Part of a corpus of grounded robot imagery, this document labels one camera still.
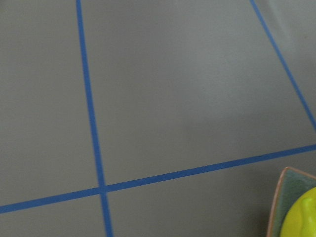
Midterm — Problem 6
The grey square plate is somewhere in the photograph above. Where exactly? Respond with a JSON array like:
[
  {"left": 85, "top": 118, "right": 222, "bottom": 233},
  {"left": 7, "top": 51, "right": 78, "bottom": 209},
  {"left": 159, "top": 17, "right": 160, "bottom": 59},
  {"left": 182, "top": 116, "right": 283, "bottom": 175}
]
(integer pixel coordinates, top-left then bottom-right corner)
[{"left": 266, "top": 167, "right": 316, "bottom": 237}]

